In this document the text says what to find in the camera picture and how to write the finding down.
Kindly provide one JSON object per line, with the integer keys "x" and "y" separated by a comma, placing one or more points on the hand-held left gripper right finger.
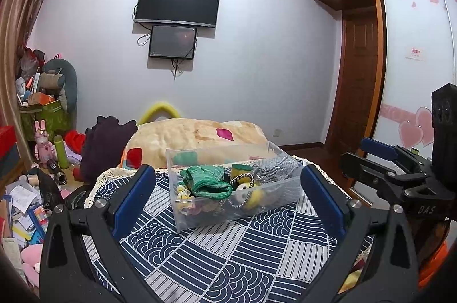
{"x": 323, "y": 203}

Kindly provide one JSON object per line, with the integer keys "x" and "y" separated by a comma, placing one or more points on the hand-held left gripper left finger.
{"x": 134, "y": 199}

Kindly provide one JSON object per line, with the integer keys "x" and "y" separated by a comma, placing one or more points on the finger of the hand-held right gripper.
{"x": 378, "y": 147}
{"x": 367, "y": 170}

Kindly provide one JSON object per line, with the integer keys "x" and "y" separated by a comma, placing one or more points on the small yellow white toy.
{"x": 184, "y": 194}

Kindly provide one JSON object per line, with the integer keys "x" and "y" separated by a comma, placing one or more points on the grey striped cloth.
{"x": 275, "y": 165}

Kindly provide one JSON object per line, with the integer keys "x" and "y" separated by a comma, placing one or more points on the yellow plush doll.
{"x": 255, "y": 199}

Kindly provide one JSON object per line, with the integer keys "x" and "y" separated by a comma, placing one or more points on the green knitted glove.
{"x": 207, "y": 181}

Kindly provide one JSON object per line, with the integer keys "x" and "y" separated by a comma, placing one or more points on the clear plastic storage box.
{"x": 214, "y": 215}

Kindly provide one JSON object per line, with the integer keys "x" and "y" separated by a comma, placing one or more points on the yellow green sponge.
{"x": 241, "y": 168}

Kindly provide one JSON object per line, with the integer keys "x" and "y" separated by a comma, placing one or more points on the dark purple garment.
{"x": 103, "y": 145}

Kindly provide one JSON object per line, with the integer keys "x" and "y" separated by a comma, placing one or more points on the orange cloth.
{"x": 433, "y": 267}

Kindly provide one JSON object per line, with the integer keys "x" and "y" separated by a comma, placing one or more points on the wooden door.
{"x": 357, "y": 74}

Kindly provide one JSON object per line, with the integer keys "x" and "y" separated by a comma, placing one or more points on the cream printed blanket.
{"x": 178, "y": 135}

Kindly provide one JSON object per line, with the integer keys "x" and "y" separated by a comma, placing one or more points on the black flashlight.
{"x": 58, "y": 174}

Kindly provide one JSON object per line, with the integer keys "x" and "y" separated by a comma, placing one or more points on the red cloth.
{"x": 75, "y": 142}

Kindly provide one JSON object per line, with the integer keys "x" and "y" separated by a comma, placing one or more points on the green bottle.
{"x": 61, "y": 153}

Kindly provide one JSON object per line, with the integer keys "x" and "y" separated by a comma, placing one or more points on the black bag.
{"x": 48, "y": 188}

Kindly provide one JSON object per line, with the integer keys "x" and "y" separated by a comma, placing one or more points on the yellow hoop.
{"x": 157, "y": 108}

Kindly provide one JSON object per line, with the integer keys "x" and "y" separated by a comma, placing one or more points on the blue white wave-patterned cloth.
{"x": 232, "y": 253}

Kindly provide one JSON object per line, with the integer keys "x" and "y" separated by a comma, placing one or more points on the pink rabbit toy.
{"x": 43, "y": 145}

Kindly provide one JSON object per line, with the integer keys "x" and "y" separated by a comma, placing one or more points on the pile of papers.
{"x": 21, "y": 203}

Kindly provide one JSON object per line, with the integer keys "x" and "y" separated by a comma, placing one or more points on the green cardboard box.
{"x": 50, "y": 120}

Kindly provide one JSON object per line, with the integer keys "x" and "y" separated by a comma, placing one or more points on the pink plush toy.
{"x": 30, "y": 256}

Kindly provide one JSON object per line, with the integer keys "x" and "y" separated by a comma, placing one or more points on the white sliding wardrobe door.
{"x": 403, "y": 20}

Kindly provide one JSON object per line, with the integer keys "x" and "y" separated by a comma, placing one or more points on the grey plush shark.
{"x": 68, "y": 81}

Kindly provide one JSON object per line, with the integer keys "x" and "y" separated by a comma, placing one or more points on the red box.
{"x": 7, "y": 138}

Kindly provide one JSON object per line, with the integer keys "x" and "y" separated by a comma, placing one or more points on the pile of assorted toys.
{"x": 30, "y": 74}

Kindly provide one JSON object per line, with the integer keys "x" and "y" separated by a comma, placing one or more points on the striped brown curtain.
{"x": 18, "y": 3}

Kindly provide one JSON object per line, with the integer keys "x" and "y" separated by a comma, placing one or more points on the wall outlet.
{"x": 277, "y": 132}

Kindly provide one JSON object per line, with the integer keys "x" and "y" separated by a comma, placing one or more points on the small black wall monitor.
{"x": 172, "y": 41}

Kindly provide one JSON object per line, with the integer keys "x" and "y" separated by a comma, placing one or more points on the black wall television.
{"x": 176, "y": 1}

